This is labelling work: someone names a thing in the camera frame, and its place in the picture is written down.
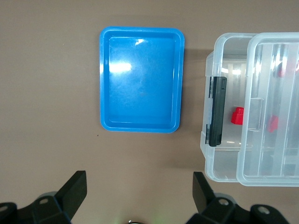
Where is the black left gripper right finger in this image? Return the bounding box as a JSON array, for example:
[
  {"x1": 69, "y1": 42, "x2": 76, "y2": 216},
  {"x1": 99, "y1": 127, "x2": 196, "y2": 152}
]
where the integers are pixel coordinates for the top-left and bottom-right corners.
[{"x1": 186, "y1": 172, "x2": 292, "y2": 224}]

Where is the black box latch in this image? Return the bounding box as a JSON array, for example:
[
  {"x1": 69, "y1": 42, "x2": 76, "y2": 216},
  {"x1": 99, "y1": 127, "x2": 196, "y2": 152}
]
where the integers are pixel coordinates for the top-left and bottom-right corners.
[{"x1": 205, "y1": 76, "x2": 228, "y2": 147}]

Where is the red block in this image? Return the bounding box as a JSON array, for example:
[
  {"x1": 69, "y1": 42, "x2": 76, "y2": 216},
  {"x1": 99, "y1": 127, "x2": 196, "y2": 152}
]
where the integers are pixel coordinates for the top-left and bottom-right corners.
[
  {"x1": 266, "y1": 115, "x2": 279, "y2": 133},
  {"x1": 230, "y1": 106, "x2": 245, "y2": 126}
]

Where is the clear plastic storage box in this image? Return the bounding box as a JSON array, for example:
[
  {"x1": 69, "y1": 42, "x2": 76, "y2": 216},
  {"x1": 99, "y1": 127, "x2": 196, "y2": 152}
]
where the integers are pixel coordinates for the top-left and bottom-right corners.
[{"x1": 200, "y1": 32, "x2": 299, "y2": 183}]

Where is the clear ribbed plastic lid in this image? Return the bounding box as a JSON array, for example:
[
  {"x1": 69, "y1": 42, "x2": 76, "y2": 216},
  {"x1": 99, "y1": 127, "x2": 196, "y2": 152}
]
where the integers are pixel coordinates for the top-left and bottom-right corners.
[{"x1": 235, "y1": 32, "x2": 299, "y2": 187}]

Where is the brown table mat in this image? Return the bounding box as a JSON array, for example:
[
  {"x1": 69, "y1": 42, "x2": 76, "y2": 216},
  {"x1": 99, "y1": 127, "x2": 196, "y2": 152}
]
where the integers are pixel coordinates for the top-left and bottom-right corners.
[{"x1": 0, "y1": 0, "x2": 299, "y2": 224}]

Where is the blue plastic tray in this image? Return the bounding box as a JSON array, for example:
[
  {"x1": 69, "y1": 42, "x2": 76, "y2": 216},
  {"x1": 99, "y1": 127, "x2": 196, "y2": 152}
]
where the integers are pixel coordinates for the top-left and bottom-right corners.
[{"x1": 100, "y1": 26, "x2": 186, "y2": 134}]

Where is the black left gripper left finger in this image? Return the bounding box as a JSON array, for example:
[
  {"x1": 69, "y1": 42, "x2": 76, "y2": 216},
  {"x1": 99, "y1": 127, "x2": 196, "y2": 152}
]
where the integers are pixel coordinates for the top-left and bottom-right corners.
[{"x1": 0, "y1": 170, "x2": 87, "y2": 224}]

